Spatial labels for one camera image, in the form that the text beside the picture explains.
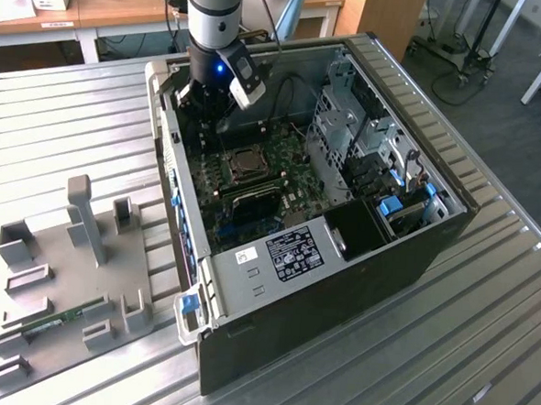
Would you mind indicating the wooden desk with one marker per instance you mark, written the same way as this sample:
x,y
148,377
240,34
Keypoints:
x,y
126,5

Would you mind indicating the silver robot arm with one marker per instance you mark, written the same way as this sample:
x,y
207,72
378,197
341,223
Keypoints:
x,y
213,6

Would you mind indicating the silver drive cage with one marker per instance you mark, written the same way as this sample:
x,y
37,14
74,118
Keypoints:
x,y
335,124

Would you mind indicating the black wheeled stand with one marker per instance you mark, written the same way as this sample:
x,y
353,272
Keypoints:
x,y
480,36

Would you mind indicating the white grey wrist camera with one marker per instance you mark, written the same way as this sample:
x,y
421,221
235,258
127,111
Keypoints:
x,y
246,79

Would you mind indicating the blue bracket clip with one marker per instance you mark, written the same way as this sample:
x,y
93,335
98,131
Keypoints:
x,y
174,202

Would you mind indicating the hard disk in blue carrier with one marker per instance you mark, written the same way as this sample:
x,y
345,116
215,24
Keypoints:
x,y
392,205

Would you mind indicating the CPU socket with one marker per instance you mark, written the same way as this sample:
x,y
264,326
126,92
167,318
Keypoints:
x,y
235,181

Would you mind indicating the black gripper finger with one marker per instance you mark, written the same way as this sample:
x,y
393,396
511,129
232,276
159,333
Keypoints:
x,y
223,108
187,98

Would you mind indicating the blue drive clip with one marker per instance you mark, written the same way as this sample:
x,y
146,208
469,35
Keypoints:
x,y
430,190

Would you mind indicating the silver power supply unit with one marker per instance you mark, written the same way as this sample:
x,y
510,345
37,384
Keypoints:
x,y
233,283

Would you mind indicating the black grey PC case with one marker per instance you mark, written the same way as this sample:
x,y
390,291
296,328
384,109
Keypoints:
x,y
314,315

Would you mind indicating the black graphics card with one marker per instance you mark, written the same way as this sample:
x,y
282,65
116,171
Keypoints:
x,y
256,208

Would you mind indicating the wooden cabinet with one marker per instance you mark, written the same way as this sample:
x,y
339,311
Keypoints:
x,y
392,17

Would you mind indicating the green motherboard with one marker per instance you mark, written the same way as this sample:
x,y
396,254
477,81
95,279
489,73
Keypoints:
x,y
299,186

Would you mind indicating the green RAM stick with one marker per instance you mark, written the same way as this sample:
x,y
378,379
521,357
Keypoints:
x,y
52,321

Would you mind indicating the blue case latch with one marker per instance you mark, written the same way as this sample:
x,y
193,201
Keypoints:
x,y
189,305

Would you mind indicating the grey parts rack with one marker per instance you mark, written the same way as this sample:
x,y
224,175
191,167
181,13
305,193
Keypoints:
x,y
63,286

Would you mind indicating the blue expansion slot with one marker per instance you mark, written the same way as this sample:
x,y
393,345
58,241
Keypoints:
x,y
229,232

